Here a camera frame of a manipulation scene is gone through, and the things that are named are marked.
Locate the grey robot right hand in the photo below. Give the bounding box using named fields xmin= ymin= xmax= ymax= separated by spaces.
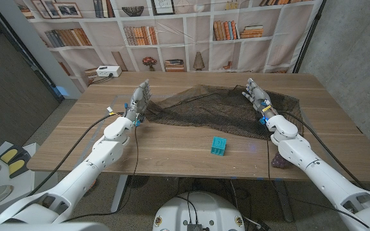
xmin=242 ymin=78 xmax=280 ymax=124

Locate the black backdrop stand pole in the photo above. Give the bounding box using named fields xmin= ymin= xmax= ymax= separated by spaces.
xmin=292 ymin=0 xmax=328 ymax=74

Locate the black power strip cord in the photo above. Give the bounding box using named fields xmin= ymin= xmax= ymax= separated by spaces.
xmin=90 ymin=75 xmax=114 ymax=85

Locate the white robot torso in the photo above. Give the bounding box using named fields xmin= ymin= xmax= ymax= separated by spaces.
xmin=152 ymin=191 xmax=246 ymax=231

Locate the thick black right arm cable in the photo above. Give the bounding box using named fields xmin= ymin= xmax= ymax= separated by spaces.
xmin=279 ymin=110 xmax=367 ymax=191

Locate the black mesh netting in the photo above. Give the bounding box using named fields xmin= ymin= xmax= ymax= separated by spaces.
xmin=145 ymin=83 xmax=305 ymax=141

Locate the thin black left wrist cable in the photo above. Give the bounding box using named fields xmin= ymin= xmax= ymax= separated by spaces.
xmin=61 ymin=125 xmax=140 ymax=223

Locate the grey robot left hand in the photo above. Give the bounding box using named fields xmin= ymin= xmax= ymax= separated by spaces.
xmin=123 ymin=79 xmax=153 ymax=128

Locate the teal toy block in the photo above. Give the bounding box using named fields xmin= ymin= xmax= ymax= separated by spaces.
xmin=210 ymin=136 xmax=227 ymax=157

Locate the black torso cable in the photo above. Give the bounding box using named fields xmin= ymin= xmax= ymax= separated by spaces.
xmin=175 ymin=191 xmax=200 ymax=225

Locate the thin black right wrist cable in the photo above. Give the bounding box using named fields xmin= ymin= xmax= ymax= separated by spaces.
xmin=266 ymin=137 xmax=370 ymax=229

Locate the white table leg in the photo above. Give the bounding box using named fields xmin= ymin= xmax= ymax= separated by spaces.
xmin=110 ymin=175 xmax=130 ymax=214

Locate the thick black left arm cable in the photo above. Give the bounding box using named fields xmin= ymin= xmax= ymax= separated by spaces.
xmin=27 ymin=111 xmax=125 ymax=197

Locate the printed bookshelf backdrop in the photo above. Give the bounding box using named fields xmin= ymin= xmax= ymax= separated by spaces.
xmin=13 ymin=0 xmax=327 ymax=94

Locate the yellow black foot pedal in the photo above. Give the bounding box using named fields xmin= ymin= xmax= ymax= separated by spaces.
xmin=8 ymin=153 xmax=31 ymax=179
xmin=0 ymin=146 xmax=22 ymax=164

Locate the white platform box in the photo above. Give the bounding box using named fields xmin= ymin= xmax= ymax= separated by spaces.
xmin=0 ymin=141 xmax=59 ymax=222

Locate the purple toy grape bunch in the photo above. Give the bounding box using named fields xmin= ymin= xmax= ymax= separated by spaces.
xmin=270 ymin=151 xmax=290 ymax=169

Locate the black round floor base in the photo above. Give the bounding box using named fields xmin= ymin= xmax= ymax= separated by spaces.
xmin=127 ymin=175 xmax=150 ymax=189

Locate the grey tape outline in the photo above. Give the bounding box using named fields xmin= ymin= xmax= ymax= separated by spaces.
xmin=75 ymin=94 xmax=348 ymax=181

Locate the grey table leg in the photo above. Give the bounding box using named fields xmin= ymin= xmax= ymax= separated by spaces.
xmin=273 ymin=180 xmax=294 ymax=223

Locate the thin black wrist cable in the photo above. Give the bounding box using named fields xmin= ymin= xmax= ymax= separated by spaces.
xmin=266 ymin=137 xmax=370 ymax=229
xmin=61 ymin=125 xmax=140 ymax=223

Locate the white power strip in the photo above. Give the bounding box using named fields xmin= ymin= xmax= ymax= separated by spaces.
xmin=95 ymin=65 xmax=123 ymax=78

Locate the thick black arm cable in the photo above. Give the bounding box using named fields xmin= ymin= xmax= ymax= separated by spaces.
xmin=27 ymin=111 xmax=125 ymax=197
xmin=279 ymin=110 xmax=367 ymax=191

